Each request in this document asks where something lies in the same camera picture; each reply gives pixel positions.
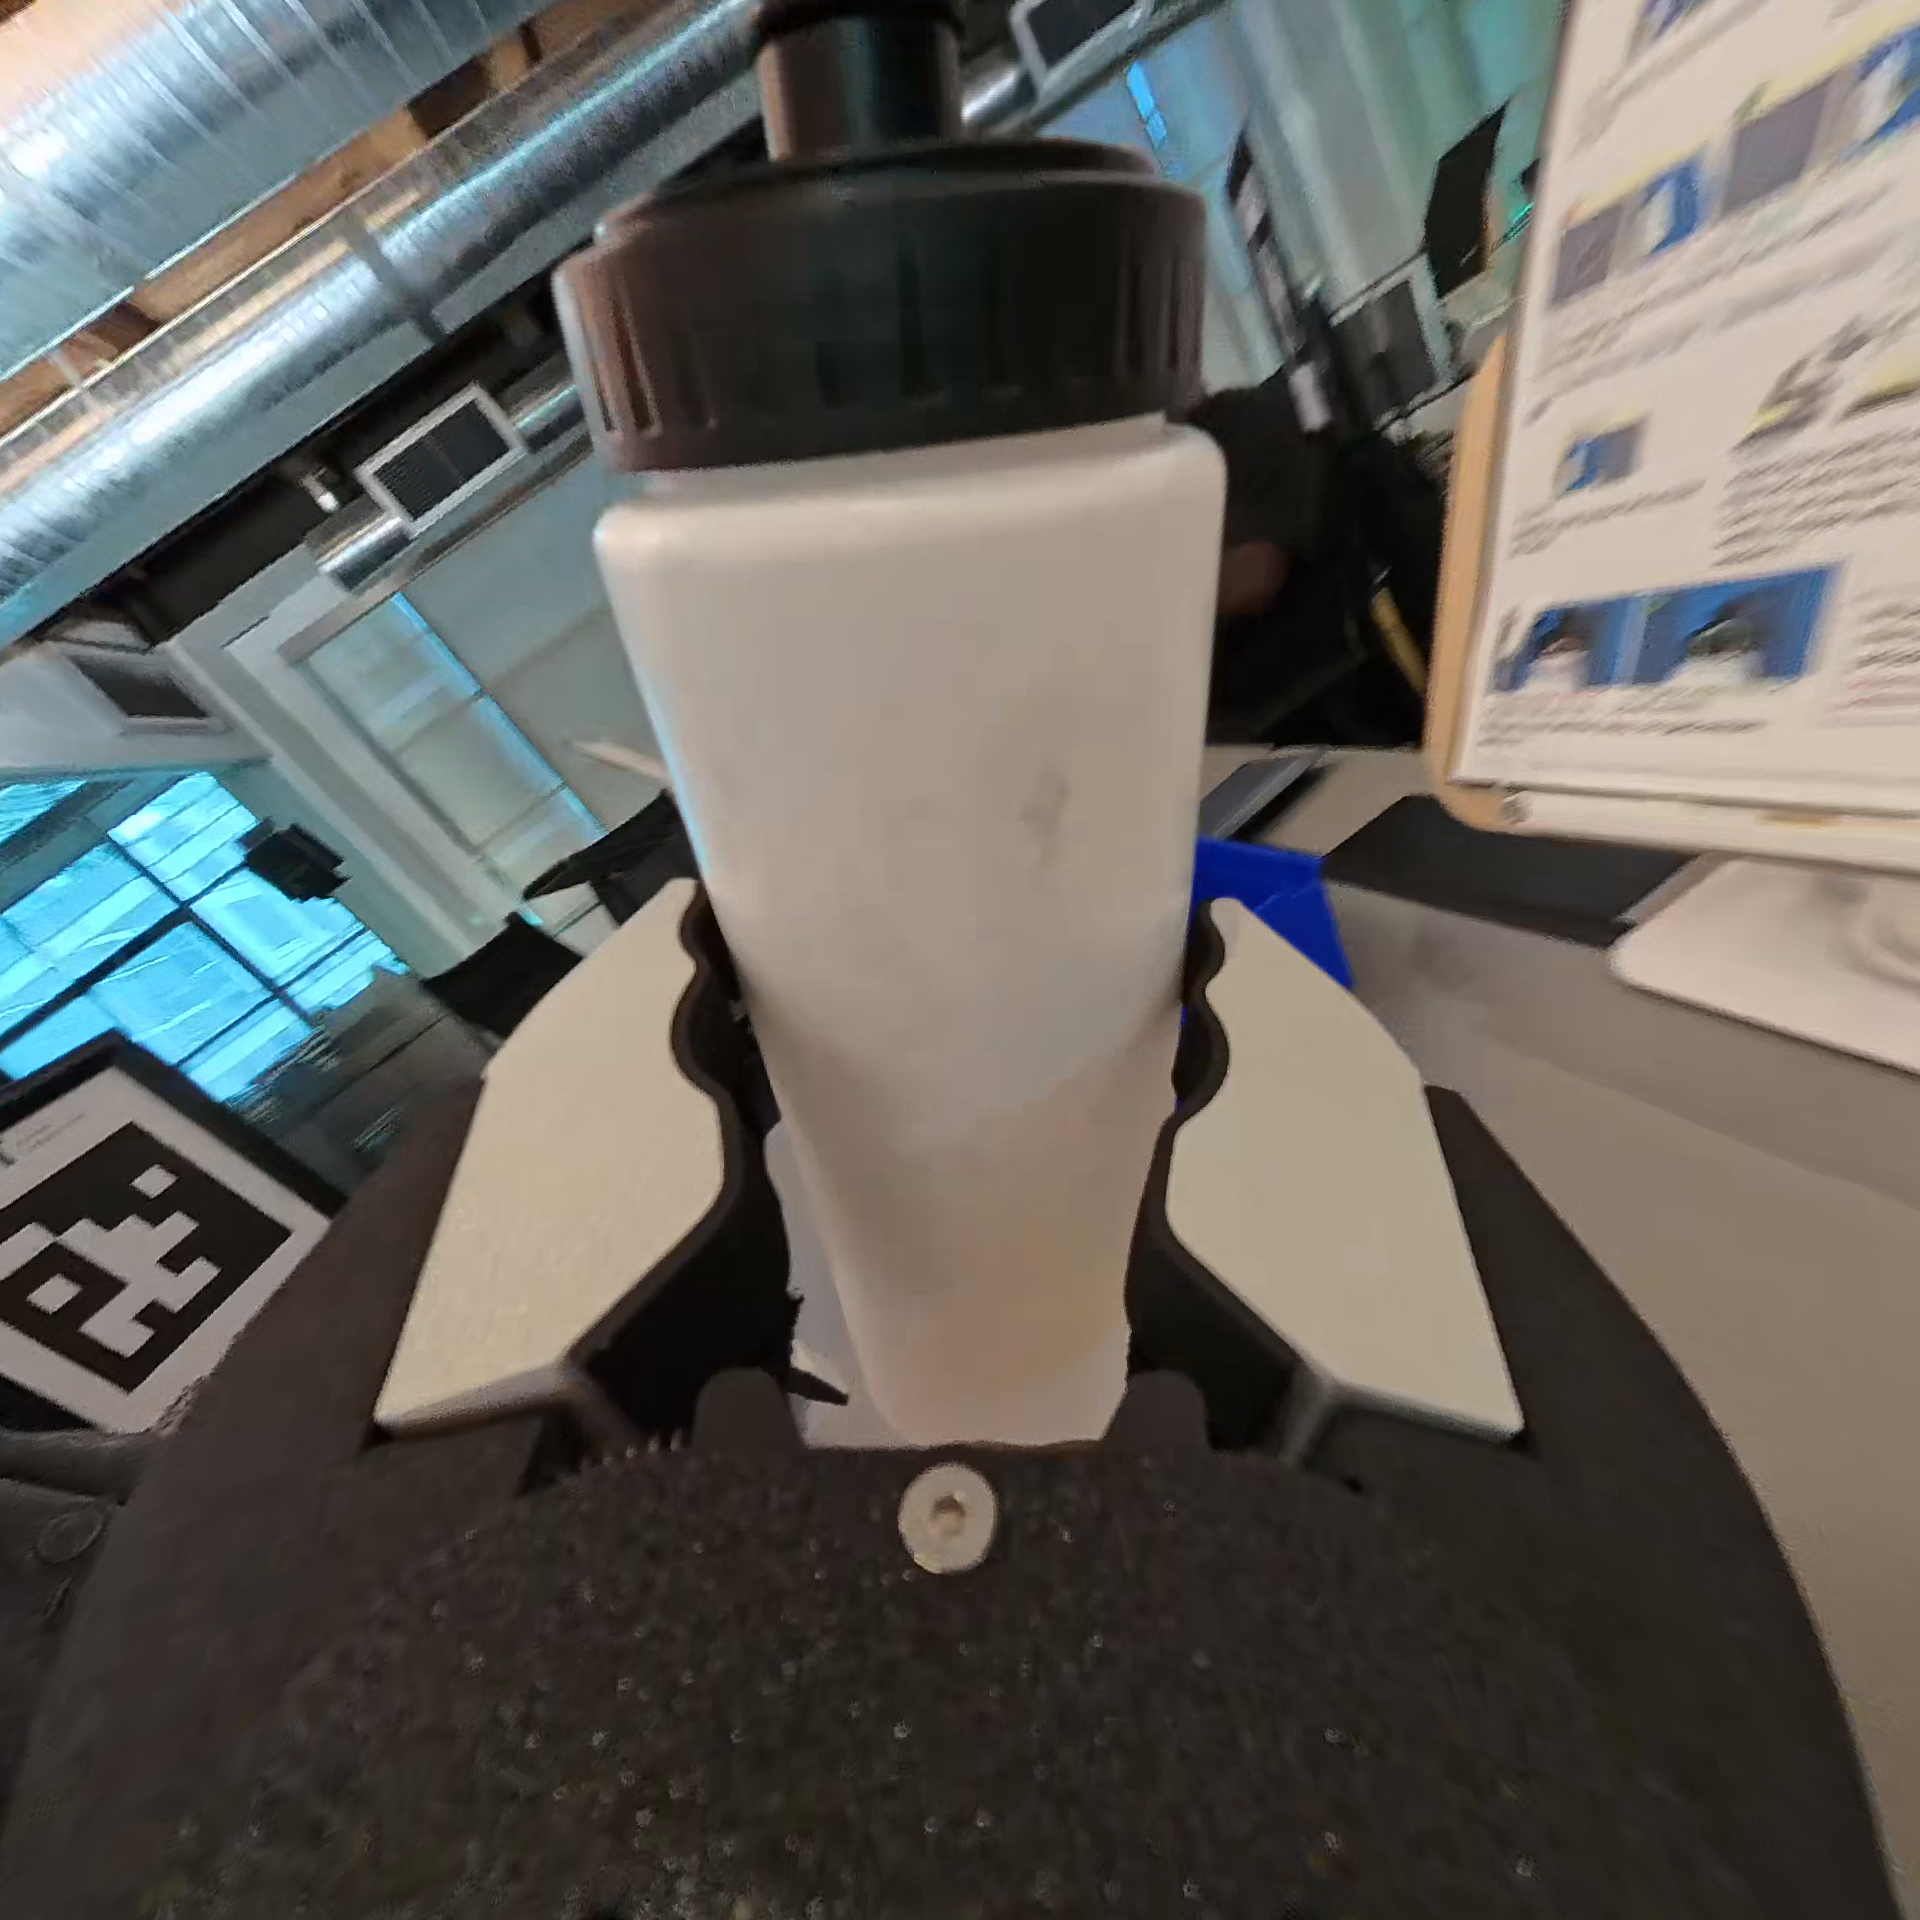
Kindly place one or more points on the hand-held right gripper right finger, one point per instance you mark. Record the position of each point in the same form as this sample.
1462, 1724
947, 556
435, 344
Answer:
1336, 1200

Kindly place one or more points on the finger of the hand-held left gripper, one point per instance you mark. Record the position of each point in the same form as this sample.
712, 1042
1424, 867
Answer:
783, 1200

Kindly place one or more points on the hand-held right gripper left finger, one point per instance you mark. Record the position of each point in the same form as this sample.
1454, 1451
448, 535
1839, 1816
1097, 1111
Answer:
571, 1200

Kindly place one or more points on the blue plastic bin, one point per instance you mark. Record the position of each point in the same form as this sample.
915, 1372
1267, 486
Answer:
1276, 900

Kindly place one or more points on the white plastic bottle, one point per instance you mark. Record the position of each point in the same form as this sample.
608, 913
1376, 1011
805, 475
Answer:
931, 825

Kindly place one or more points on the black bottle lid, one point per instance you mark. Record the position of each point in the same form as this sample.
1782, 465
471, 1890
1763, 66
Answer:
901, 299

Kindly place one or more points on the black and white marker sign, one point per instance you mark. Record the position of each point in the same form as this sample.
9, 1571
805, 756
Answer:
136, 1243

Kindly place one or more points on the white air vent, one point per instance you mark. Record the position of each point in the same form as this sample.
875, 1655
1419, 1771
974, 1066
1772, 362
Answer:
435, 457

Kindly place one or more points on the printed instruction sheet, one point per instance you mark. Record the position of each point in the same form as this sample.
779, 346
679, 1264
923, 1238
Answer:
1694, 524

